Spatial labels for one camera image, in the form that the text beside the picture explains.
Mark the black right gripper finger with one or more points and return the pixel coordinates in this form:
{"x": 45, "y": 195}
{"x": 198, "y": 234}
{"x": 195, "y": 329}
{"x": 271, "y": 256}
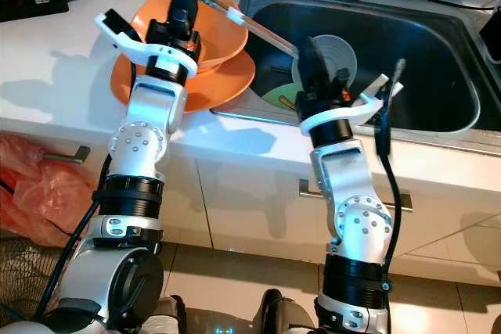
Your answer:
{"x": 309, "y": 64}

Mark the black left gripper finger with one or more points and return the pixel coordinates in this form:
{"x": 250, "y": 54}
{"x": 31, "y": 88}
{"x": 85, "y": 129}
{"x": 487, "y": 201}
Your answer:
{"x": 184, "y": 1}

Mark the orange bowl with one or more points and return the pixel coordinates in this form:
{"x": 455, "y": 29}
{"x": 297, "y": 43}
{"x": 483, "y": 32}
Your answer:
{"x": 223, "y": 41}

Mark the chopsticks with white clip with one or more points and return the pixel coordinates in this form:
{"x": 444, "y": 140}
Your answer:
{"x": 235, "y": 15}

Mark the orange plate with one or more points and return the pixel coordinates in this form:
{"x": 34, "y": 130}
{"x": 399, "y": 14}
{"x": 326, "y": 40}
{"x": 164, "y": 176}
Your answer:
{"x": 227, "y": 87}

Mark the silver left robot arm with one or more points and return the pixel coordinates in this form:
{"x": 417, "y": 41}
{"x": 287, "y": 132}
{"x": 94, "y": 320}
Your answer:
{"x": 137, "y": 146}

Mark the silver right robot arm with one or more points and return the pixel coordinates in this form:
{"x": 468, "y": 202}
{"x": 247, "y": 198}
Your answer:
{"x": 364, "y": 228}

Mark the steel kitchen sink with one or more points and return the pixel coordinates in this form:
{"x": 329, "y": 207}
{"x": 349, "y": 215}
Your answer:
{"x": 423, "y": 37}

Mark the white kitchen cabinet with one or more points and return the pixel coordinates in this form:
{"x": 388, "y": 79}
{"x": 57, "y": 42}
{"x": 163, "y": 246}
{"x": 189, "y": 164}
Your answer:
{"x": 243, "y": 201}

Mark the light grey dish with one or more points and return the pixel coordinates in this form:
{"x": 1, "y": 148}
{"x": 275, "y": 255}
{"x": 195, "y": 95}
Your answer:
{"x": 340, "y": 56}

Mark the green plate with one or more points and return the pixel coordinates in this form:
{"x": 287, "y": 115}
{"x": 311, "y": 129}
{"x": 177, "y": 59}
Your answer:
{"x": 272, "y": 93}

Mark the black power strip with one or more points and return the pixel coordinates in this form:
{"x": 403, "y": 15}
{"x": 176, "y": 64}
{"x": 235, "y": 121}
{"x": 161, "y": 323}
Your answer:
{"x": 31, "y": 5}

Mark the small black device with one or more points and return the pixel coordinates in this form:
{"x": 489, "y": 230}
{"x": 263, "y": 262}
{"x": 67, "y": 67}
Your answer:
{"x": 490, "y": 33}

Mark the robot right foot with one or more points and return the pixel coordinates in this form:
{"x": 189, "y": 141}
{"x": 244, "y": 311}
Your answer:
{"x": 290, "y": 317}

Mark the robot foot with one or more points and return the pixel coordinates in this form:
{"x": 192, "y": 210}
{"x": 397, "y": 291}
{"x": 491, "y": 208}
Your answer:
{"x": 290, "y": 317}
{"x": 171, "y": 317}

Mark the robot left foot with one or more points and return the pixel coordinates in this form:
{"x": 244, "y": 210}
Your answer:
{"x": 171, "y": 317}

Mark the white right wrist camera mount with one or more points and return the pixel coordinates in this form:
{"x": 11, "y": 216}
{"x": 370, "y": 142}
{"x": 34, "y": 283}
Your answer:
{"x": 348, "y": 109}

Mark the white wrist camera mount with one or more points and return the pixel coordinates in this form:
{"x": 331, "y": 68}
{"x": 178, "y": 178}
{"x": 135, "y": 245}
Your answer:
{"x": 137, "y": 46}
{"x": 348, "y": 109}

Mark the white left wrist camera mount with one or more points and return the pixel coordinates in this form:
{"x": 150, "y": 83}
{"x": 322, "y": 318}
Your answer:
{"x": 137, "y": 46}

